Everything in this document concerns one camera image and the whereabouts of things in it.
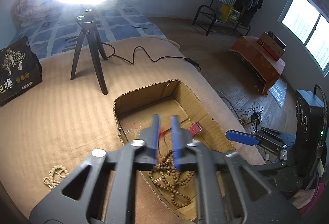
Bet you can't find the yellow box on shelf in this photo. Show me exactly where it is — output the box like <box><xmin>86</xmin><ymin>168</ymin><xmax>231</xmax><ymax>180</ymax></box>
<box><xmin>221</xmin><ymin>5</ymin><xmax>240</xmax><ymax>24</ymax></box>

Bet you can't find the box on orange table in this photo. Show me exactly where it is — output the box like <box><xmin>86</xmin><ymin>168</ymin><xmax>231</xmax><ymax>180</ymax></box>
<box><xmin>257</xmin><ymin>31</ymin><xmax>286</xmax><ymax>61</ymax></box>

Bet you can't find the black power cable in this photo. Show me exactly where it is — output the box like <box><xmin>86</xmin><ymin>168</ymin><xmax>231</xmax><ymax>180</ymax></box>
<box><xmin>101</xmin><ymin>42</ymin><xmax>203</xmax><ymax>74</ymax></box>

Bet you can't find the green jade pendant red cord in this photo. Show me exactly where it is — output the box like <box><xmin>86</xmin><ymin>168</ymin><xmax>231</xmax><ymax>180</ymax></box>
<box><xmin>125</xmin><ymin>122</ymin><xmax>191</xmax><ymax>152</ymax></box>

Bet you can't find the power strip with cables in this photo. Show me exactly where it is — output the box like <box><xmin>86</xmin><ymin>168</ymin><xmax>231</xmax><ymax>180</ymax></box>
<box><xmin>215</xmin><ymin>85</ymin><xmax>265</xmax><ymax>127</ymax></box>

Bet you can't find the brown cardboard box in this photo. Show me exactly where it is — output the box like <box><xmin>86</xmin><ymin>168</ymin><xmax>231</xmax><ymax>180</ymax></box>
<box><xmin>114</xmin><ymin>80</ymin><xmax>235</xmax><ymax>221</ymax></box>

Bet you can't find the folded floral quilt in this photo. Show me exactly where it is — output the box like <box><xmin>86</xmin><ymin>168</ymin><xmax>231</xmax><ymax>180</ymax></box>
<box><xmin>15</xmin><ymin>0</ymin><xmax>64</xmax><ymax>22</ymax></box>

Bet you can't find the cream bead necklace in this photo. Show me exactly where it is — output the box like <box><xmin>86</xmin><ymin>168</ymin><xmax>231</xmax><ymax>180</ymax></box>
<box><xmin>42</xmin><ymin>164</ymin><xmax>70</xmax><ymax>192</ymax></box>

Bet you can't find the blue patterned bed sheet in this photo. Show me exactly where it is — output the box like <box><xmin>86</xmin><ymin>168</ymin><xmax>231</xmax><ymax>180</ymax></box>
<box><xmin>11</xmin><ymin>0</ymin><xmax>165</xmax><ymax>60</ymax></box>

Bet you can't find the black tripod stand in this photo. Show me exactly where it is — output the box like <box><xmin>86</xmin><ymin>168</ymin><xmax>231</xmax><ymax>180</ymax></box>
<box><xmin>70</xmin><ymin>6</ymin><xmax>109</xmax><ymax>96</ymax></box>

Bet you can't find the brown wooden bead necklace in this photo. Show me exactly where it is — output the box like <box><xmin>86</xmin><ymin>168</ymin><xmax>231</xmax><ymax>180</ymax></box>
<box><xmin>148</xmin><ymin>149</ymin><xmax>196</xmax><ymax>208</ymax></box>

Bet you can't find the orange cloth covered table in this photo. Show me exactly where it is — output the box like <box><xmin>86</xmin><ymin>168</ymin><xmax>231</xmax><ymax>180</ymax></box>
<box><xmin>229</xmin><ymin>36</ymin><xmax>285</xmax><ymax>96</ymax></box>

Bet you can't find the black metal shelf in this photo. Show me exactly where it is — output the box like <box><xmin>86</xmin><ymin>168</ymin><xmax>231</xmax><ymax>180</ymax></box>
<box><xmin>192</xmin><ymin>5</ymin><xmax>251</xmax><ymax>36</ymax></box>

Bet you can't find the black printed gift bag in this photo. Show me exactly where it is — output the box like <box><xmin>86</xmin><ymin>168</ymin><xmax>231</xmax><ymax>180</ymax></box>
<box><xmin>0</xmin><ymin>36</ymin><xmax>42</xmax><ymax>106</ymax></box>

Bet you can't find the window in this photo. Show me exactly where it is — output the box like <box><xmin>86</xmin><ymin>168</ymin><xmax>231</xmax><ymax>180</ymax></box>
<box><xmin>278</xmin><ymin>0</ymin><xmax>328</xmax><ymax>77</ymax></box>

